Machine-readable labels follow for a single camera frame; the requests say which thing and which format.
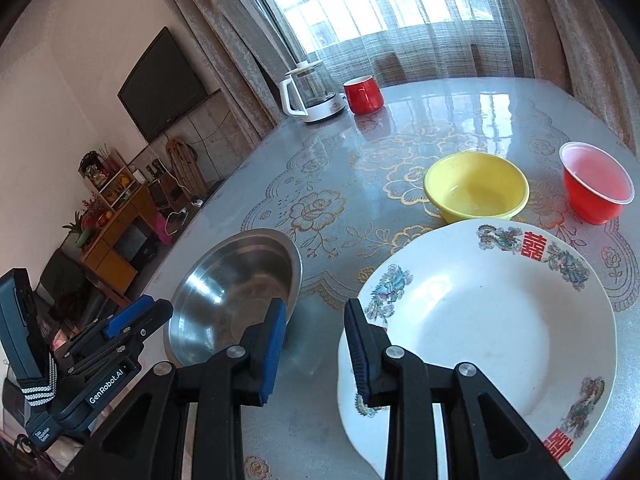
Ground pink cloth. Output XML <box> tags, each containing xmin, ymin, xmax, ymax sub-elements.
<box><xmin>155</xmin><ymin>212</ymin><xmax>176</xmax><ymax>243</ymax></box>

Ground beige patterned curtain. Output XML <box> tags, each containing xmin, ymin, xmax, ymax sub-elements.
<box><xmin>142</xmin><ymin>0</ymin><xmax>311</xmax><ymax>133</ymax></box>
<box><xmin>500</xmin><ymin>0</ymin><xmax>640</xmax><ymax>156</ymax></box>

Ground large white printed plate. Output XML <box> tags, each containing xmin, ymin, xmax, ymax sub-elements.
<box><xmin>337</xmin><ymin>219</ymin><xmax>617</xmax><ymax>478</ymax></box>

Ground tan wicker object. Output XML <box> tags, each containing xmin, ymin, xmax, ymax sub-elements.
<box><xmin>166</xmin><ymin>136</ymin><xmax>208</xmax><ymax>198</ymax></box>

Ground black wall television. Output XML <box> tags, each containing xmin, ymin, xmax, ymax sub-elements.
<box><xmin>117</xmin><ymin>26</ymin><xmax>208</xmax><ymax>144</ymax></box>

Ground red mug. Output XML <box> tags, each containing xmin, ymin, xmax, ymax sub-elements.
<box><xmin>343</xmin><ymin>75</ymin><xmax>385</xmax><ymax>116</ymax></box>

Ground wooden cabinet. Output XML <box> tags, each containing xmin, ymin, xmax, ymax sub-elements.
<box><xmin>62</xmin><ymin>147</ymin><xmax>166</xmax><ymax>306</ymax></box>

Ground red plastic bowl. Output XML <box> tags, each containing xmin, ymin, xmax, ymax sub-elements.
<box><xmin>558</xmin><ymin>141</ymin><xmax>635</xmax><ymax>225</ymax></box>

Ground white sheer curtain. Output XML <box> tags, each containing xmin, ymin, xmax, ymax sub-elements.
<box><xmin>235</xmin><ymin>0</ymin><xmax>536</xmax><ymax>86</ymax></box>

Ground white glass kettle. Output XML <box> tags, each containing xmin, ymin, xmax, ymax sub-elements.
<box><xmin>278</xmin><ymin>60</ymin><xmax>347</xmax><ymax>124</ymax></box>

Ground yellow plastic bowl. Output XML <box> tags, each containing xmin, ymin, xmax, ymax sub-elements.
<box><xmin>423</xmin><ymin>152</ymin><xmax>530</xmax><ymax>224</ymax></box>

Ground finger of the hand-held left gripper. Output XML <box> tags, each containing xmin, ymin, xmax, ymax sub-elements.
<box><xmin>106</xmin><ymin>298</ymin><xmax>174</xmax><ymax>358</ymax></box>
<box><xmin>64</xmin><ymin>294</ymin><xmax>157</xmax><ymax>357</ymax></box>

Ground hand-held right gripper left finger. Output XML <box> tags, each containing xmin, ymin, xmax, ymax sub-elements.
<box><xmin>87</xmin><ymin>299</ymin><xmax>288</xmax><ymax>480</ymax></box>

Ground stainless steel bowl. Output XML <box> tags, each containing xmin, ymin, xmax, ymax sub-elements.
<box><xmin>163</xmin><ymin>228</ymin><xmax>304</xmax><ymax>368</ymax></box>

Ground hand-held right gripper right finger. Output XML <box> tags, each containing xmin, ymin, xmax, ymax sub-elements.
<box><xmin>344</xmin><ymin>298</ymin><xmax>571</xmax><ymax>480</ymax></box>

